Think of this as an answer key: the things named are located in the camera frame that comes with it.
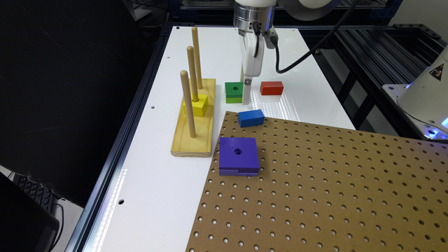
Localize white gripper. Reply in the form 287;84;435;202
238;28;278;105

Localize green square block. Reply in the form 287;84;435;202
225;82;244;104

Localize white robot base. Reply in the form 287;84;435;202
383;49;447;141

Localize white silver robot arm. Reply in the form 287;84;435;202
234;0;339;105

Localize red rectangular block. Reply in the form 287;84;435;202
260;81;284;95

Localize blue rectangular block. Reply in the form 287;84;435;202
237;109;265;127

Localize yellow block on peg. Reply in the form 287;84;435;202
192;94;209;117

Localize purple square block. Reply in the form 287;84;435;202
219;137;260;176

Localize middle wooden peg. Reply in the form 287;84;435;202
187;46;199;102

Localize wooden peg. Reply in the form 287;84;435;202
192;27;202;90
180;70;196;138
187;46;199;102

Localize front wooden peg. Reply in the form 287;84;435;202
180;70;196;138

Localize rear wooden peg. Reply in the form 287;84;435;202
192;27;202;90

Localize wooden peg base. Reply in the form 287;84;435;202
170;78;217;158

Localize brown pegboard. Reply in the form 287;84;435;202
186;112;447;252

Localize black keyboard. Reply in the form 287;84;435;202
13;174;55;214

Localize black monitor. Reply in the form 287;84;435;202
1;174;60;252

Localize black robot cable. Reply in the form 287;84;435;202
252;0;361;75

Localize black aluminium frame rack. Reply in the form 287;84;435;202
314;24;447;139

